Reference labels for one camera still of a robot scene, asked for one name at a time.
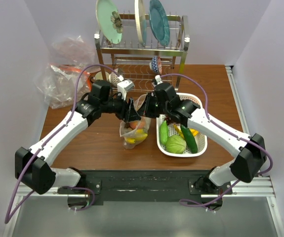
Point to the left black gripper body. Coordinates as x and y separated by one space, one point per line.
127 111

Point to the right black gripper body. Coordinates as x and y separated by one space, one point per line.
151 109

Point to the clear zip top bag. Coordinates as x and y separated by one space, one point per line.
125 131

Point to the yellow banana bunch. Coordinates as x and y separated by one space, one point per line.
138 136

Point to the toy peach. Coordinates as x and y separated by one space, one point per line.
138 124

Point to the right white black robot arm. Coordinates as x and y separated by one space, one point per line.
247 151

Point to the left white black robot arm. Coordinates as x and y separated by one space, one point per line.
33 165

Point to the dark purple grape bunch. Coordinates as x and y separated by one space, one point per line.
168 120

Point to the light green bumpy gourd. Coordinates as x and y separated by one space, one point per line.
164 132

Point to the brown patterned bowl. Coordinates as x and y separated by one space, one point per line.
113 78

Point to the green cabbage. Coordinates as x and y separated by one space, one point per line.
175 145

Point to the blue patterned bowl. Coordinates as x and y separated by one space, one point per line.
156 65

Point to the steel dish rack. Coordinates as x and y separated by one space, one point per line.
134 58

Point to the dark green cucumber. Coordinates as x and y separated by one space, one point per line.
189 138

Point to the cream enamel mug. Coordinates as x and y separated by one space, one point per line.
100 75

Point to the yellow banana pair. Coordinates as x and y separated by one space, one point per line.
181 132

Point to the white perforated plastic basket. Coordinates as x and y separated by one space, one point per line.
200 139

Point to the pile of clear plastic bags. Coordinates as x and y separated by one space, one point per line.
58 83

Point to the teal blue plate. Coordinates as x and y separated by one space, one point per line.
159 22

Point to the mint green flower plate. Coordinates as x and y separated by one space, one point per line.
109 20

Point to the cream rimmed plate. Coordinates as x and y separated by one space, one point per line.
140 21

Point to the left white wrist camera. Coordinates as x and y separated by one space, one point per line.
124 87

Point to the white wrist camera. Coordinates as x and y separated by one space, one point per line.
157 80
124 87

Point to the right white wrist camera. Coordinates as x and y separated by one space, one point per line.
157 80

